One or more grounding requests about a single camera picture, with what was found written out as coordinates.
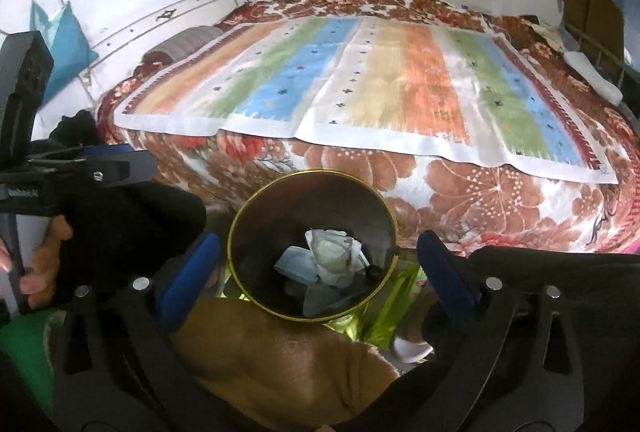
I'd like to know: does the crumpled trash in bin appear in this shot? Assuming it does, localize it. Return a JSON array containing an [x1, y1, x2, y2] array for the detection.
[[274, 230, 371, 318]]

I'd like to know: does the teal cloth on wall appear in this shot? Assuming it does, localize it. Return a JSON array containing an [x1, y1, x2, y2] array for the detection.
[[29, 1, 99, 105]]

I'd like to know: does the round trash bin gold rim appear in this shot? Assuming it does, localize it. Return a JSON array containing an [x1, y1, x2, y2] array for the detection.
[[227, 170, 398, 322]]

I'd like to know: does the grey striped pillow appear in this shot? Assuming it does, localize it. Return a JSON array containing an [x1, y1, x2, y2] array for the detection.
[[142, 26, 222, 66]]

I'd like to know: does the colourful striped bed mat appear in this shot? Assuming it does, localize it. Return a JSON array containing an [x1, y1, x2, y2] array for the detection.
[[114, 16, 616, 184]]

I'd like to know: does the person's left hand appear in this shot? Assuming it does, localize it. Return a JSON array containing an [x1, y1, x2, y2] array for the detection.
[[20, 215, 73, 310]]

